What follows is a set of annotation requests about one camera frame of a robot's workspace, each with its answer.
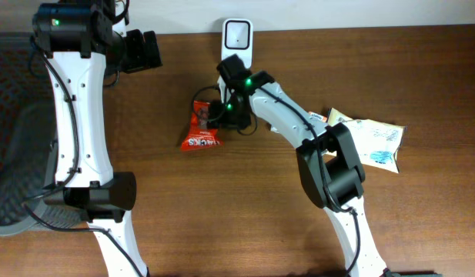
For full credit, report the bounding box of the orange tissue pack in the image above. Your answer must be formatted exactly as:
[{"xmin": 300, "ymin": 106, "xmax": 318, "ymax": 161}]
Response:
[{"xmin": 308, "ymin": 112, "xmax": 328, "ymax": 122}]

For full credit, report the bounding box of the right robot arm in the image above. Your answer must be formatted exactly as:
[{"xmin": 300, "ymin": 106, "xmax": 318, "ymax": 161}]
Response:
[{"xmin": 210, "ymin": 55, "xmax": 392, "ymax": 276}]

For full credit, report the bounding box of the yellow snack bag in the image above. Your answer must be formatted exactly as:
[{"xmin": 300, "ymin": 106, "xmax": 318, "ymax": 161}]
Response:
[{"xmin": 326, "ymin": 108, "xmax": 406, "ymax": 174}]

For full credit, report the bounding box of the grey plastic mesh basket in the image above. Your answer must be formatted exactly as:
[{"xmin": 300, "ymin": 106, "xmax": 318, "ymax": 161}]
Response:
[{"xmin": 0, "ymin": 33, "xmax": 80, "ymax": 236}]

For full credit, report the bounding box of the white barcode scanner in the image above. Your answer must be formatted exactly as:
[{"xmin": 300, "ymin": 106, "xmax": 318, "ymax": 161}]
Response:
[{"xmin": 221, "ymin": 18, "xmax": 253, "ymax": 68}]

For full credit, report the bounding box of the red snack bag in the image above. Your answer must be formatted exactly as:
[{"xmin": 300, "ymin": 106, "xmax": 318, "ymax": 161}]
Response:
[{"xmin": 181, "ymin": 101, "xmax": 223, "ymax": 152}]

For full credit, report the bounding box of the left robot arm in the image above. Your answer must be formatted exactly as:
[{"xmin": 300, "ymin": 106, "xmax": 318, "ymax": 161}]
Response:
[{"xmin": 31, "ymin": 1, "xmax": 162, "ymax": 276}]

